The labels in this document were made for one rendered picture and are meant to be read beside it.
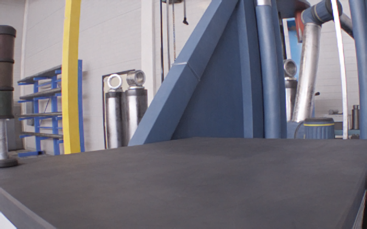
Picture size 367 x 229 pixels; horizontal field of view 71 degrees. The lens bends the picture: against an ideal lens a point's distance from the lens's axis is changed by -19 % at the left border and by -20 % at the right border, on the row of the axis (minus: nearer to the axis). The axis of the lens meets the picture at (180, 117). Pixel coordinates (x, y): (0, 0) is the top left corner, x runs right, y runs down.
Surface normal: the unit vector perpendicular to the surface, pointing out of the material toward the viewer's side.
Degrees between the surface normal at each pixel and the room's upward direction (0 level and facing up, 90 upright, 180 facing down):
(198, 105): 90
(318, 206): 0
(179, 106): 90
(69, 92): 90
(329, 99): 90
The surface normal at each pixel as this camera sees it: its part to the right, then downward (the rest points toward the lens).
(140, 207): -0.04, -1.00
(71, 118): 0.78, -0.01
